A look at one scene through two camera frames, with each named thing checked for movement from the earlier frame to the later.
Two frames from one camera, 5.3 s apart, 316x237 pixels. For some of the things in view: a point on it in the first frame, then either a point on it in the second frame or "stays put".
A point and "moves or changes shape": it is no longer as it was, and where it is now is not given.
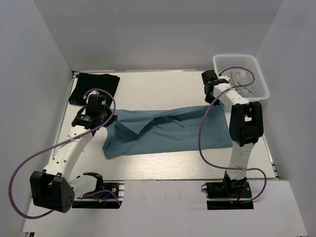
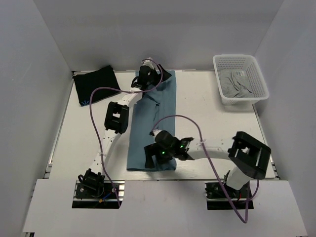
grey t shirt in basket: x=240 y=81 stays put
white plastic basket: x=245 y=74 stays put
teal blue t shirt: x=142 y=130 moves or changes shape
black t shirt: x=85 y=82 moves or changes shape
